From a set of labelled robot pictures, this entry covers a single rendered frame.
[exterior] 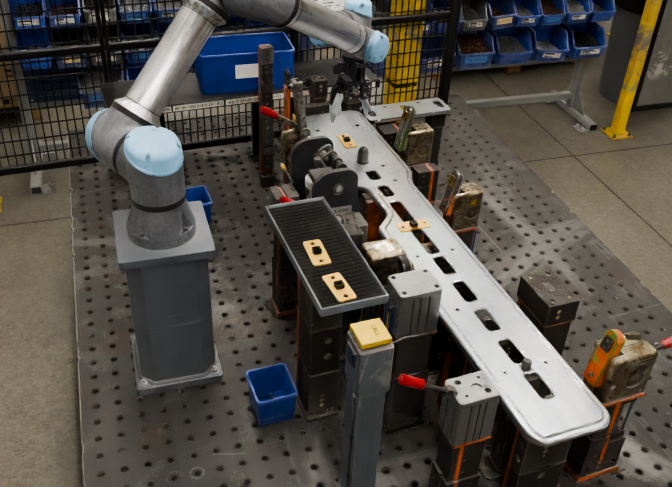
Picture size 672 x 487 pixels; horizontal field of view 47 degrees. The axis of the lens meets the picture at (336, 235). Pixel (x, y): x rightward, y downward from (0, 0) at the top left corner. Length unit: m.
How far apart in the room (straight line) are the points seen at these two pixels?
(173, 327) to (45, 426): 1.16
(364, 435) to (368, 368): 0.19
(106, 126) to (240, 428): 0.74
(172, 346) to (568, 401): 0.89
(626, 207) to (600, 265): 1.73
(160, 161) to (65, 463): 1.42
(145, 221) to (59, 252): 1.99
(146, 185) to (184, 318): 0.35
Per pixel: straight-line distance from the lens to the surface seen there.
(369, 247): 1.76
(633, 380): 1.71
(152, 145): 1.65
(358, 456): 1.62
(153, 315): 1.81
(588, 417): 1.59
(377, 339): 1.41
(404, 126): 2.32
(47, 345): 3.21
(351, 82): 2.19
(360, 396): 1.48
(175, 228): 1.71
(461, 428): 1.51
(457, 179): 2.03
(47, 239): 3.78
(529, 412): 1.56
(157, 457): 1.84
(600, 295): 2.39
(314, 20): 1.81
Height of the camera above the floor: 2.11
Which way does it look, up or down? 35 degrees down
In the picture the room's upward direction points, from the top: 3 degrees clockwise
